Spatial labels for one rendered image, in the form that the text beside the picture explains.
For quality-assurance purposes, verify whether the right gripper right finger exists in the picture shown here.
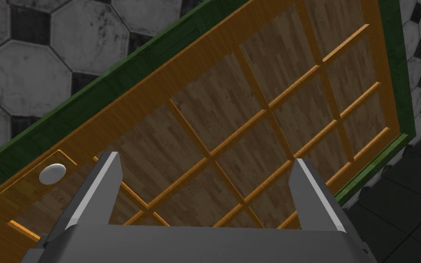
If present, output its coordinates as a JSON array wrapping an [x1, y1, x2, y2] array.
[[289, 158, 347, 234]]

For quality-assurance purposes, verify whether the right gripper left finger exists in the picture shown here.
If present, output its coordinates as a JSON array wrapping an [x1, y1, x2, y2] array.
[[47, 151, 123, 242]]

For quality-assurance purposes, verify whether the white round door knob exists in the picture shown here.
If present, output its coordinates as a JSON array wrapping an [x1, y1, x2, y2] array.
[[38, 163, 67, 185]]

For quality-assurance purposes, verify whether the orange wooden panelled door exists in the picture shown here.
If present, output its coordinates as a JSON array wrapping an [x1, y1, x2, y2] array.
[[0, 0, 401, 263]]

